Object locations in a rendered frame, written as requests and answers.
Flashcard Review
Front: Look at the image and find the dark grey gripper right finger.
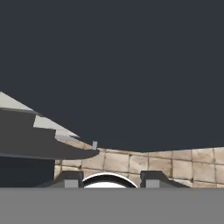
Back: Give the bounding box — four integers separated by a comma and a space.
139, 170, 191, 189

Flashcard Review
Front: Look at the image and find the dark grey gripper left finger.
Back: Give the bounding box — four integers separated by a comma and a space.
36, 170, 85, 189

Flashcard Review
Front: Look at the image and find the white and black round thing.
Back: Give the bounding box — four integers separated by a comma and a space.
81, 171, 138, 189

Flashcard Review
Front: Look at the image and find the dark grey fridge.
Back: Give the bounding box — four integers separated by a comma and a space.
0, 0, 224, 153

